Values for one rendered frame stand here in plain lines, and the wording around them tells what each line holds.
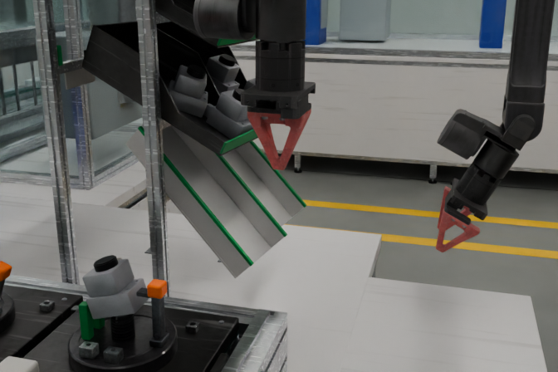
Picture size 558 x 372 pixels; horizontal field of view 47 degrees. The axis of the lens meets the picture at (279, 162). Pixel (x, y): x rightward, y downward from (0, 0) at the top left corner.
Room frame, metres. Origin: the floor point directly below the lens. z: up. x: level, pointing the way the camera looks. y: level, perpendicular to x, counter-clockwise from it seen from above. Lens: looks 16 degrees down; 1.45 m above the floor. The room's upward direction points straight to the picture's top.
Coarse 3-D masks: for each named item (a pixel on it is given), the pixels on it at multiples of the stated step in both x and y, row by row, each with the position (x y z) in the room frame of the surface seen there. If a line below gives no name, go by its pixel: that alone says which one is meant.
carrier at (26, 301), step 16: (16, 288) 0.92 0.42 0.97; (0, 304) 0.83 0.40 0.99; (16, 304) 0.87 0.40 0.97; (32, 304) 0.87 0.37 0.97; (64, 304) 0.87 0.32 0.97; (0, 320) 0.79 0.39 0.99; (16, 320) 0.82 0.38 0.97; (32, 320) 0.82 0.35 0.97; (48, 320) 0.82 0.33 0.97; (64, 320) 0.85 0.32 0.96; (0, 336) 0.78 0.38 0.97; (16, 336) 0.78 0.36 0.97; (32, 336) 0.78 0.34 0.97; (0, 352) 0.74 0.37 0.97; (16, 352) 0.74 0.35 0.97
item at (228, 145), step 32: (96, 32) 1.01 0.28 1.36; (128, 32) 1.10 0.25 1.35; (160, 32) 1.12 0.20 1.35; (96, 64) 1.02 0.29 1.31; (128, 64) 0.99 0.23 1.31; (160, 64) 1.12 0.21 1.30; (192, 64) 1.09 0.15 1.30; (128, 96) 0.99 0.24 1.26; (160, 96) 0.97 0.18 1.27; (192, 128) 0.94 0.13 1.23
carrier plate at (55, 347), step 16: (176, 320) 0.82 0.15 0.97; (192, 320) 0.82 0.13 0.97; (208, 320) 0.82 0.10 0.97; (224, 320) 0.82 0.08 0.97; (48, 336) 0.78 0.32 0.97; (64, 336) 0.78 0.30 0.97; (192, 336) 0.78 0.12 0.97; (208, 336) 0.78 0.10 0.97; (224, 336) 0.78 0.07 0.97; (32, 352) 0.74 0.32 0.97; (48, 352) 0.74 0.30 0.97; (64, 352) 0.74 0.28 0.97; (176, 352) 0.74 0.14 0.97; (192, 352) 0.74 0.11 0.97; (208, 352) 0.74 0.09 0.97; (48, 368) 0.71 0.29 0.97; (64, 368) 0.71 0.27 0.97; (176, 368) 0.71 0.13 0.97; (192, 368) 0.71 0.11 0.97; (208, 368) 0.71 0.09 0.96
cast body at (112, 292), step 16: (112, 256) 0.76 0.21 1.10; (96, 272) 0.74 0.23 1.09; (112, 272) 0.73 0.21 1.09; (128, 272) 0.75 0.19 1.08; (96, 288) 0.73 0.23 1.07; (112, 288) 0.72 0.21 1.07; (128, 288) 0.73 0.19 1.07; (96, 304) 0.73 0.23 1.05; (112, 304) 0.72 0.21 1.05; (128, 304) 0.72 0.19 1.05
